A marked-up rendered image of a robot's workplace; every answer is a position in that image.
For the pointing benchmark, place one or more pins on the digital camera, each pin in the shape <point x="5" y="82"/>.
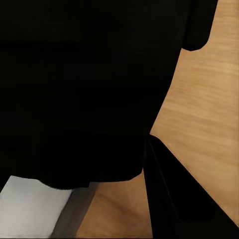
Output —
<point x="82" y="83"/>

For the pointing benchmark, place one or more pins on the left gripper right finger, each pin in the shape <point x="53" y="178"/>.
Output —
<point x="180" y="208"/>

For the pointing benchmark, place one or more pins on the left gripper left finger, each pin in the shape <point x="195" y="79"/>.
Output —
<point x="4" y="176"/>

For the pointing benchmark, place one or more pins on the bed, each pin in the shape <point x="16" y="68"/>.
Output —
<point x="30" y="209"/>

